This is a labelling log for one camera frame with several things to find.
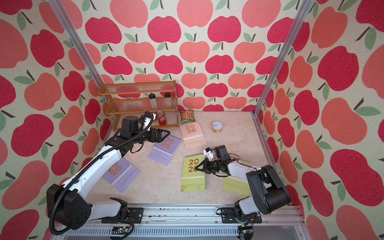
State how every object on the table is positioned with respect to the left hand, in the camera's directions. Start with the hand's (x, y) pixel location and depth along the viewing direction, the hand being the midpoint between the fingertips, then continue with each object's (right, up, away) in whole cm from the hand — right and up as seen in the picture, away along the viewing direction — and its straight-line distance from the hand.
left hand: (164, 134), depth 77 cm
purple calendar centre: (-5, -13, +21) cm, 25 cm away
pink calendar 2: (+15, -2, +29) cm, 33 cm away
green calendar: (+15, -27, +8) cm, 32 cm away
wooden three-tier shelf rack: (-30, +25, +37) cm, 54 cm away
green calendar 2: (+40, -30, +7) cm, 50 cm away
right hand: (+17, -23, +8) cm, 30 cm away
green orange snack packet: (+11, +11, +38) cm, 41 cm away
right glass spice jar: (-2, +24, +21) cm, 32 cm away
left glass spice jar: (-11, +23, +19) cm, 32 cm away
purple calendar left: (-28, -25, +10) cm, 39 cm away
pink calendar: (-11, -8, -7) cm, 16 cm away
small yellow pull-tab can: (+32, +3, +28) cm, 43 cm away
